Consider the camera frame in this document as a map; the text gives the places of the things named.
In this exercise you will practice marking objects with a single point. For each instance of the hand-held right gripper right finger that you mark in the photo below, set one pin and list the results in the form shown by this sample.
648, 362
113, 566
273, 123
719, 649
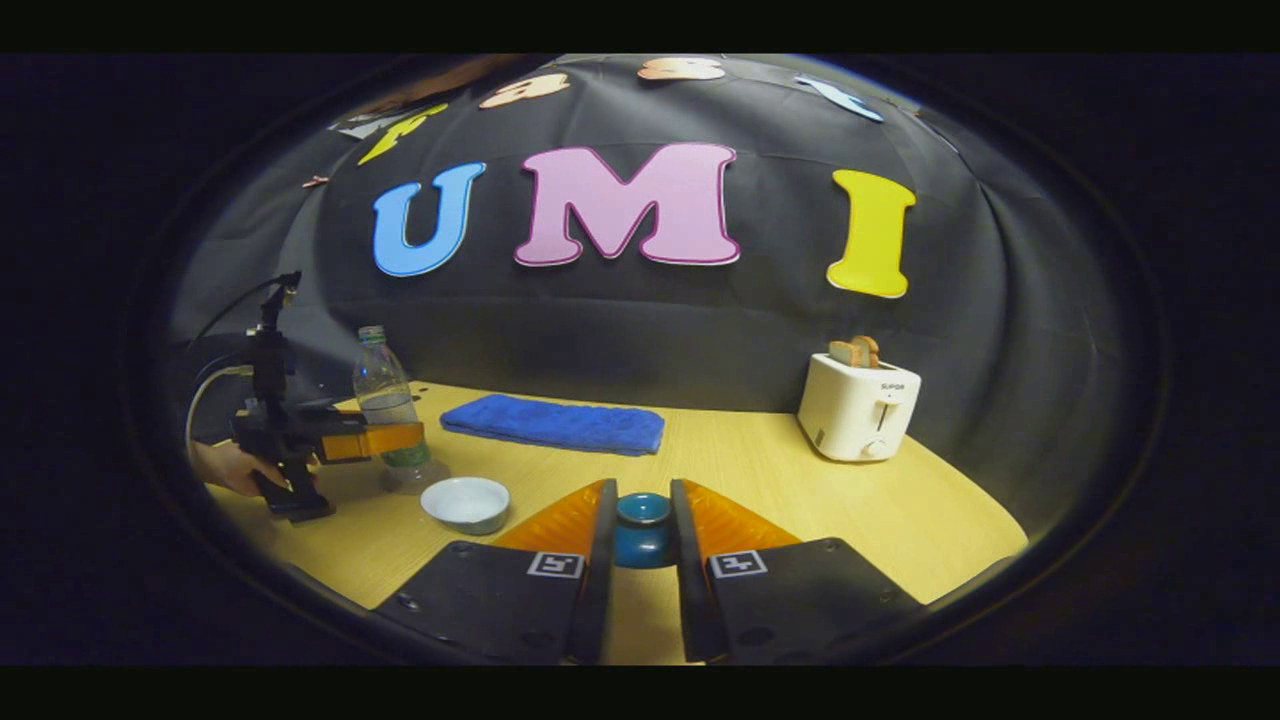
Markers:
790, 600

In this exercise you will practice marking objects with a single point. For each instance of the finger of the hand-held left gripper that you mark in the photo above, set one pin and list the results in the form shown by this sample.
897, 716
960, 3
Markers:
375, 440

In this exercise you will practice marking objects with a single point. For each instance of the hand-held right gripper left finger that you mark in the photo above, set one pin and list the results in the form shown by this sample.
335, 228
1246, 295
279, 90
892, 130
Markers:
500, 600

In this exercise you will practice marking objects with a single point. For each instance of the clear plastic water bottle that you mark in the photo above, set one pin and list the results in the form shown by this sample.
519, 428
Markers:
385, 390

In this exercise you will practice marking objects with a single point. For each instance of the white teacup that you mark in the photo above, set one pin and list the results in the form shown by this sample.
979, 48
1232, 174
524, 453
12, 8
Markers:
466, 500

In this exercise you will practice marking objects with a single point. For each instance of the blue towel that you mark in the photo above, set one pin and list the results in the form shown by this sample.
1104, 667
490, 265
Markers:
555, 423

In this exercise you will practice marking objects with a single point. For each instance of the white toaster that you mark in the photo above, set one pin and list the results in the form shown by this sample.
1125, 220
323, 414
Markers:
855, 410

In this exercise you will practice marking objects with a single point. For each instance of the toasted bread slice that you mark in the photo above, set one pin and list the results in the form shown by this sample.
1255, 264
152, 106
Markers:
843, 352
868, 350

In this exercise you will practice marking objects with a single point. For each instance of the black backdrop cloth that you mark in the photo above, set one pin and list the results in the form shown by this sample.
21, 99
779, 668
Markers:
700, 320

